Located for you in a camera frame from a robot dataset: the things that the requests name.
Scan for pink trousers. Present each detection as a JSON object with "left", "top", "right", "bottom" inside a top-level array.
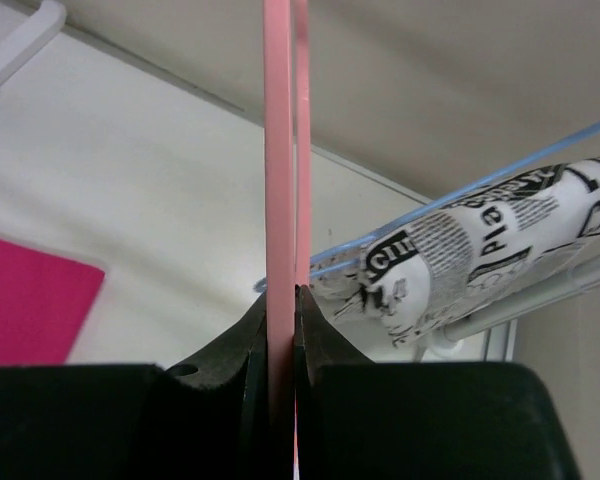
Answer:
[{"left": 0, "top": 239, "right": 105, "bottom": 366}]

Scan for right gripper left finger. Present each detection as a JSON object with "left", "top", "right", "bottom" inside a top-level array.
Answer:
[{"left": 0, "top": 298, "right": 268, "bottom": 479}]

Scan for pink plastic hanger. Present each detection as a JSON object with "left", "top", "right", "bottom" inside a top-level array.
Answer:
[{"left": 262, "top": 1, "right": 311, "bottom": 479}]

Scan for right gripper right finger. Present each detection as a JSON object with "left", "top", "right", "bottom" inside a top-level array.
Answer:
[{"left": 294, "top": 286, "right": 581, "bottom": 479}]

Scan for black white printed garment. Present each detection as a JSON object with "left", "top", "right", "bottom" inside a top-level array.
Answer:
[{"left": 310, "top": 157, "right": 600, "bottom": 348}]

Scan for blue wire hanger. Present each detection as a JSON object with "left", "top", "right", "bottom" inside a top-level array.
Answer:
[{"left": 252, "top": 112, "right": 600, "bottom": 294}]

